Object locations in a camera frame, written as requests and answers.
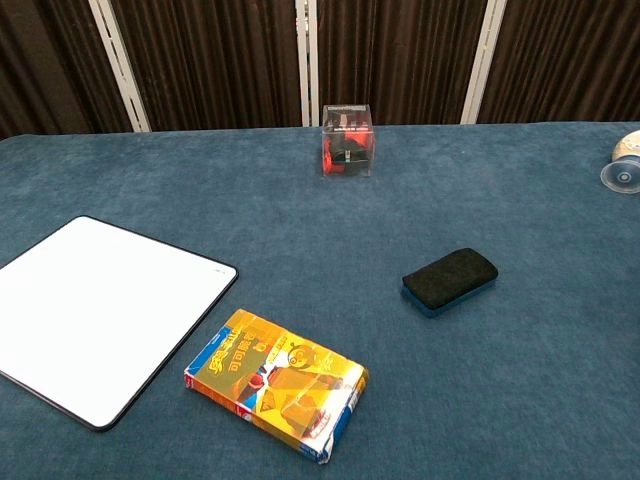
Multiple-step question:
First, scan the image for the clear cube box red black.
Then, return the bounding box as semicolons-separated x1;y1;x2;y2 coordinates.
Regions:
320;103;378;179

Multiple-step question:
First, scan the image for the cream ceramic plate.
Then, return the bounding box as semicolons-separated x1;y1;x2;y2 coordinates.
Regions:
612;129;640;163

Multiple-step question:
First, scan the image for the blue table cloth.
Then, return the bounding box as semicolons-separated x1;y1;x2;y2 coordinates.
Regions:
0;119;640;480

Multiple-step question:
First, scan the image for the black felt whiteboard eraser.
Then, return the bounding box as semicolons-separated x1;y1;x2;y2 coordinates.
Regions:
400;247;500;319

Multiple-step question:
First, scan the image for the yellow snack box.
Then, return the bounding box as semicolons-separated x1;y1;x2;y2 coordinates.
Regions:
183;307;371;466

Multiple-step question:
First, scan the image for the dark brown pleated curtain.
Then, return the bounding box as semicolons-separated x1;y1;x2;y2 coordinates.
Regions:
0;0;640;141

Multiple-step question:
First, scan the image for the white square board black rim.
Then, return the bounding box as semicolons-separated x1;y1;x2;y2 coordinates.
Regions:
0;215;240;433

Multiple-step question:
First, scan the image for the clear plastic suction cup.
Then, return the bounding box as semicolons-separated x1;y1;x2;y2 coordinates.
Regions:
599;159;640;195

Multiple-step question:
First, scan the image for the white slotted upright rail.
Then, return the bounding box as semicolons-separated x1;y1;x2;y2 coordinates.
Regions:
88;0;152;133
295;0;321;128
459;0;508;125

